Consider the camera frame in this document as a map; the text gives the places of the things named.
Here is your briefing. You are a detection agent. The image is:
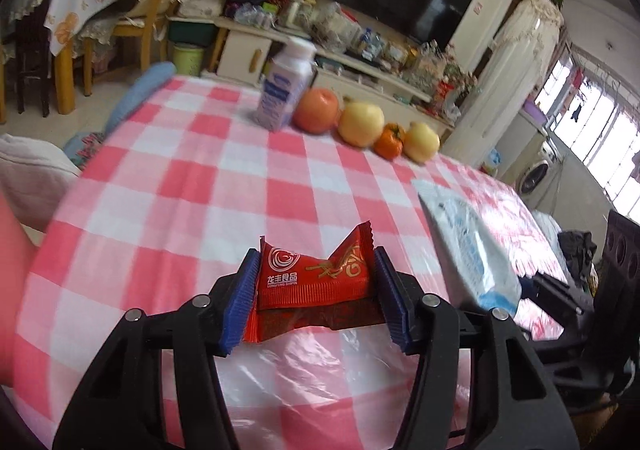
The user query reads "red snack packet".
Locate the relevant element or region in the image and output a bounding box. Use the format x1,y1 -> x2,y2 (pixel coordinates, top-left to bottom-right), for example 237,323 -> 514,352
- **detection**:
243,222 -> 386,343

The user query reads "dark wooden chair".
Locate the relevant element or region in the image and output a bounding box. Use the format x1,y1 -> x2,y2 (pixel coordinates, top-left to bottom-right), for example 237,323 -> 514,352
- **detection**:
12,0 -> 56,118

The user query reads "red apple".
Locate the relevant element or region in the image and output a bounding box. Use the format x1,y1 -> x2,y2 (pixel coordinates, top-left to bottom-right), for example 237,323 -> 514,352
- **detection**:
292,87 -> 341,135

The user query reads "tall white bottle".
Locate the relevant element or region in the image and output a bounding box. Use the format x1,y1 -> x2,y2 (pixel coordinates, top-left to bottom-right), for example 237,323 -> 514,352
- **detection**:
252,37 -> 317,132

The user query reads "orange persimmon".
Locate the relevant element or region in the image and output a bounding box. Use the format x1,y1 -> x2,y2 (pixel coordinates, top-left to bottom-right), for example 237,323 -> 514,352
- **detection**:
374,123 -> 406,161

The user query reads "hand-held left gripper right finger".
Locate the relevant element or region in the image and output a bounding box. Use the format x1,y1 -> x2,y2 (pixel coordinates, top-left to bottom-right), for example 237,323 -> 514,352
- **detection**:
374,246 -> 581,450

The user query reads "window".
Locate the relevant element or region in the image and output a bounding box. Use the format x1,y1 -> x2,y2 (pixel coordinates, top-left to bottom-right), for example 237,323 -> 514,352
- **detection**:
535,42 -> 640,226

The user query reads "dark green storage container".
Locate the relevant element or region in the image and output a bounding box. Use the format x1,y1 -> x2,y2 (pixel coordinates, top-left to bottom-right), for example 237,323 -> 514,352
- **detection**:
167,17 -> 218,45

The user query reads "white cushion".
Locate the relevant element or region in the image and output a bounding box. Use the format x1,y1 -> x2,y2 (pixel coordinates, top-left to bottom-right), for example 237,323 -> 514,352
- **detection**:
0,132 -> 81,233

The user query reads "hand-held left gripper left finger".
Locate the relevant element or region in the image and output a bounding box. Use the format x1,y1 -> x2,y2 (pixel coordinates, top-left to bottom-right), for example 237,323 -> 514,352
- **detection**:
52,249 -> 263,450

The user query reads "owl print cushion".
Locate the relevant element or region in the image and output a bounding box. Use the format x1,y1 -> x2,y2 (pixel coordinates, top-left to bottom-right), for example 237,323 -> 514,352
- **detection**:
64,130 -> 108,166

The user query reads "large yellow apple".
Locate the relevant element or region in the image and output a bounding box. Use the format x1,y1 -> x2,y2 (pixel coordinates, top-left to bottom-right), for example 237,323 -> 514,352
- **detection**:
337,101 -> 386,148

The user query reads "cream television cabinet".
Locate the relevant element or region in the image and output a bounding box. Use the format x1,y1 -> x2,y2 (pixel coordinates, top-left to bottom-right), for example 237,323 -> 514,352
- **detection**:
207,15 -> 453,128

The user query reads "washing machine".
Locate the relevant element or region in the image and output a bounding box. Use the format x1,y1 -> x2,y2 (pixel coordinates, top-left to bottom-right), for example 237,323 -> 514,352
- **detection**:
515,132 -> 558,196

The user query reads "purple basin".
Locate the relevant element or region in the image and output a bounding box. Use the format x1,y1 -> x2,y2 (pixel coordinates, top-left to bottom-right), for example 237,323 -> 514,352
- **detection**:
522,100 -> 551,128

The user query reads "wooden dining table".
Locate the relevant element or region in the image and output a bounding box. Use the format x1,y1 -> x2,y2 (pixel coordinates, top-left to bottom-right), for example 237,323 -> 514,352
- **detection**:
52,37 -> 96,116

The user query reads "light green bin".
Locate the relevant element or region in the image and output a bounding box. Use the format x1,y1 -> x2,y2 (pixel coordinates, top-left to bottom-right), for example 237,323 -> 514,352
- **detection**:
172,44 -> 206,77

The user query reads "pink checkered tablecloth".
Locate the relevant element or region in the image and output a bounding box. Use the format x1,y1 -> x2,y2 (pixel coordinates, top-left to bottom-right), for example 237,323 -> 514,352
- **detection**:
12,75 -> 576,450

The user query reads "lace covered air conditioner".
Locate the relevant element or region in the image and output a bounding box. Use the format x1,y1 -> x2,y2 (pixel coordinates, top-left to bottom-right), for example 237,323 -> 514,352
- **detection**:
442,0 -> 566,171

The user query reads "pink basin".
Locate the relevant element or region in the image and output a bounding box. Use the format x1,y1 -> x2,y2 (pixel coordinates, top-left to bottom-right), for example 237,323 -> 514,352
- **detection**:
0,190 -> 38,388

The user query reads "orange print white tablecloth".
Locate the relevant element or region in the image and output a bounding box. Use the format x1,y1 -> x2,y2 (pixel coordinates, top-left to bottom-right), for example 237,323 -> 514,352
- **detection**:
44,0 -> 131,58

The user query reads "white plastic wrapper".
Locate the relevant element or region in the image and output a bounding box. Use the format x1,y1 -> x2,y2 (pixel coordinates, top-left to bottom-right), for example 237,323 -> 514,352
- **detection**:
412,179 -> 523,317

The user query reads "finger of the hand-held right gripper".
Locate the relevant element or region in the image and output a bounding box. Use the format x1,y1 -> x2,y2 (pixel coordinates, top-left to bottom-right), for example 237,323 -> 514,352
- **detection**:
530,330 -> 626,413
520,275 -> 601,316

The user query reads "electric kettle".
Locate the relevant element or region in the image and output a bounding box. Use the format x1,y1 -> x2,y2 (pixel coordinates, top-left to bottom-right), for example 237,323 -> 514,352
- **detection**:
285,0 -> 316,28

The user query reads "small yellow pear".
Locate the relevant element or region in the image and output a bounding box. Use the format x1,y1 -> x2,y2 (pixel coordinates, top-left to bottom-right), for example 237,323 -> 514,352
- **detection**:
403,122 -> 442,164

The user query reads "light wooden chair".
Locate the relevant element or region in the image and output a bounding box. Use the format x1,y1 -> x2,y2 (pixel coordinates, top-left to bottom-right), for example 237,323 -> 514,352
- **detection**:
112,0 -> 201,96

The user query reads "dark cloth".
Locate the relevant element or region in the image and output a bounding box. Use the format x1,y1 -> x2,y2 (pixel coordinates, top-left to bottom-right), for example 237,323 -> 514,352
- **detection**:
557,230 -> 598,276

